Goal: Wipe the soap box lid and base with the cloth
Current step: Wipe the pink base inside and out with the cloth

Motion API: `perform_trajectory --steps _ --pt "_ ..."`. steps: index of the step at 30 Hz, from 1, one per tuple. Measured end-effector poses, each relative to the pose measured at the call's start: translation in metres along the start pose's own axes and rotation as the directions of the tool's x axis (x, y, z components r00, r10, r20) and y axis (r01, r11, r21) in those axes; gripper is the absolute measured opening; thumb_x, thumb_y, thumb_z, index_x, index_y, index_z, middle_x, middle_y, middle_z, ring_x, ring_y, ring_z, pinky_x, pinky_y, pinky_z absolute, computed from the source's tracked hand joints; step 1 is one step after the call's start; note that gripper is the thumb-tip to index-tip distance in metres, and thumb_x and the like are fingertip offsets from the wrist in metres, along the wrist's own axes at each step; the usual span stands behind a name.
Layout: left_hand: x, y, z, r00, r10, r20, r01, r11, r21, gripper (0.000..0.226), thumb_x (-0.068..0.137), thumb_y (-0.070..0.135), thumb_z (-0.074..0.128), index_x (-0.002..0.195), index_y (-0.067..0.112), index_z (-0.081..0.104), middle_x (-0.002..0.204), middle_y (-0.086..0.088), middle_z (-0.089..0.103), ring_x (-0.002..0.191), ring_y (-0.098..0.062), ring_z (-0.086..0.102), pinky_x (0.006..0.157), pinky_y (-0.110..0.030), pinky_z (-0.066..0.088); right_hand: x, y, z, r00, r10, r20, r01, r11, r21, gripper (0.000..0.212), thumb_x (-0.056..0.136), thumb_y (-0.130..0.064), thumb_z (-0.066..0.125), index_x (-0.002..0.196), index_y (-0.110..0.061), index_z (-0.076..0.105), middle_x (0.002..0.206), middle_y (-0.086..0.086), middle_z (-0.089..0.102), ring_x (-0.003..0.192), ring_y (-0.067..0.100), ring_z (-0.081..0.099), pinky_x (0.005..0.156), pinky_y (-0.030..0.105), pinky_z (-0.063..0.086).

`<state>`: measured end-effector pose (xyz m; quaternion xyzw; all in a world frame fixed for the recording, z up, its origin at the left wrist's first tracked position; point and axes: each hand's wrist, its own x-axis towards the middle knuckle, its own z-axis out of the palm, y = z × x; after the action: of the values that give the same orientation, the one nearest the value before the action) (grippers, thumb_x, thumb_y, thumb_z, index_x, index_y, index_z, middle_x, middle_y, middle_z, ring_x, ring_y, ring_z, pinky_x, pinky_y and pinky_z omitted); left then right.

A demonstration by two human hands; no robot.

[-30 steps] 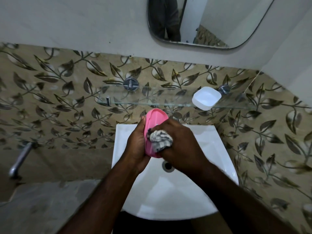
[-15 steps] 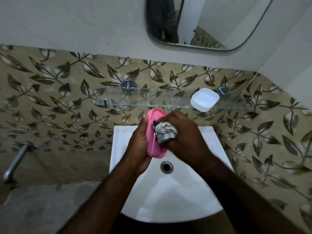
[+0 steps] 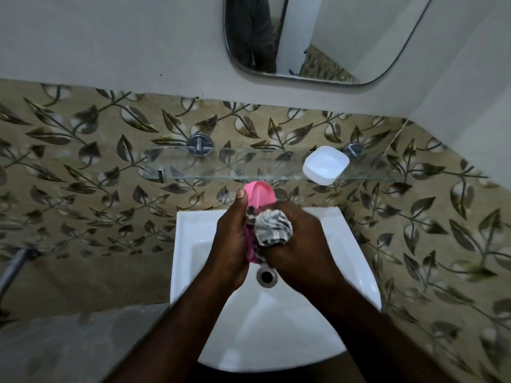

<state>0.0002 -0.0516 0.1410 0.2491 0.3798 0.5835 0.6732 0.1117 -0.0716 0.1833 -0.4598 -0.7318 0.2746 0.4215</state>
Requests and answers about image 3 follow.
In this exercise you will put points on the person's left hand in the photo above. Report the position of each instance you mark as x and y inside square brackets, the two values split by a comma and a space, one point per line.
[229, 243]

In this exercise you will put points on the person's right hand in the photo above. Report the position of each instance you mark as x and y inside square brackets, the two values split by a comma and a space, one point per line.
[303, 255]

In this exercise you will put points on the checkered cleaning cloth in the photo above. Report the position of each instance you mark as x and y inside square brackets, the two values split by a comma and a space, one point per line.
[273, 229]

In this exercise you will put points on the pink soap dish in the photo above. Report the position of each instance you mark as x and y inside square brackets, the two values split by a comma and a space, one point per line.
[259, 193]

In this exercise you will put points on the glass shelf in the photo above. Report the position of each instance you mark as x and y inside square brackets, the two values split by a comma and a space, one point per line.
[247, 165]

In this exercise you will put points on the white soap dish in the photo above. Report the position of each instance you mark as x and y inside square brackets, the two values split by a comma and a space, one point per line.
[325, 165]

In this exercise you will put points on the person's left forearm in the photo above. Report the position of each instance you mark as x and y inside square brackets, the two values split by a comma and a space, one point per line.
[167, 335]

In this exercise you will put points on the person's right forearm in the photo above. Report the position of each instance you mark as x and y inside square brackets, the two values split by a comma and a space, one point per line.
[391, 343]

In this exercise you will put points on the metal sink drain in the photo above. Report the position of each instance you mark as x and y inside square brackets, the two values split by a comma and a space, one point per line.
[266, 277]

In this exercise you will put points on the white sink basin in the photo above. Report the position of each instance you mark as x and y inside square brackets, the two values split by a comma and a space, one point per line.
[279, 331]

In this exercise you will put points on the chrome wall tap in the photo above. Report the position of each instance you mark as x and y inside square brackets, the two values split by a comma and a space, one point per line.
[14, 267]

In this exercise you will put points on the rounded wall mirror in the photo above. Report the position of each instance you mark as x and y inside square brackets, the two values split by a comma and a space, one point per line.
[351, 31]

